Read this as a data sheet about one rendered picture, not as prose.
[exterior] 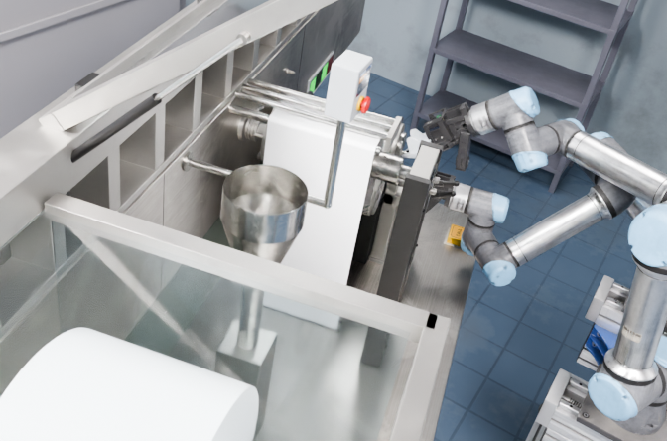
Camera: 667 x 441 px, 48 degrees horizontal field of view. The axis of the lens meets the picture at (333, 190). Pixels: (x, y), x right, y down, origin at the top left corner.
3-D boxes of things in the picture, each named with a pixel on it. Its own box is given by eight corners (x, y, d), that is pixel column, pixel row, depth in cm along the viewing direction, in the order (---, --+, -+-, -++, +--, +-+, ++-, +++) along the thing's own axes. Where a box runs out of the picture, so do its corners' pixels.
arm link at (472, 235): (468, 266, 205) (478, 235, 199) (454, 240, 214) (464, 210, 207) (494, 265, 207) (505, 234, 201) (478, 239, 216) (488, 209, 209)
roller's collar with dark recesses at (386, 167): (394, 190, 168) (399, 166, 164) (368, 182, 169) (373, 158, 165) (400, 175, 173) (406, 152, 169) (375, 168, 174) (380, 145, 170)
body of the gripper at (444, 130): (425, 114, 192) (468, 97, 186) (440, 142, 195) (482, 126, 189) (420, 128, 185) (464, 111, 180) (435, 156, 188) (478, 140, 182)
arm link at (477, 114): (499, 121, 187) (495, 136, 180) (482, 127, 189) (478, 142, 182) (486, 95, 184) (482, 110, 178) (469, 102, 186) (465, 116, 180)
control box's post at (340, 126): (330, 207, 141) (346, 115, 129) (322, 205, 141) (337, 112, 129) (333, 203, 142) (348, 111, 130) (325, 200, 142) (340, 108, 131)
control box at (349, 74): (358, 127, 126) (368, 74, 121) (323, 115, 128) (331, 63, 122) (372, 110, 132) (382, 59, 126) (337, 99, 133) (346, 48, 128)
